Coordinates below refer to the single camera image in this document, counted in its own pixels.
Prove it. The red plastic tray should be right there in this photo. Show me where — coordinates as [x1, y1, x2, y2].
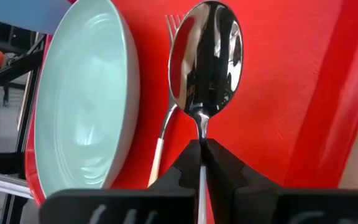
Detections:
[24, 0, 358, 207]

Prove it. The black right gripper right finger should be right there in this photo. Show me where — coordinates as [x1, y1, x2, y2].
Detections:
[201, 138, 358, 224]

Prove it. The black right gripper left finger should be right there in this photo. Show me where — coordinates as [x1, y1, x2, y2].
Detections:
[38, 138, 203, 224]

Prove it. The teal ceramic plate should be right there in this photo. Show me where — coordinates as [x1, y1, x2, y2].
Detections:
[34, 0, 141, 199]

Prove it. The black metal table frame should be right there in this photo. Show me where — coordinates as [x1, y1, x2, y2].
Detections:
[0, 33, 47, 224]

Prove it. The orange-handled metal fork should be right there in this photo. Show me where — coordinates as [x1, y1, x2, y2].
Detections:
[147, 13, 186, 188]

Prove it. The orange-handled metal spoon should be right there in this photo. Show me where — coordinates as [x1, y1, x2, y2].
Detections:
[167, 0, 245, 224]

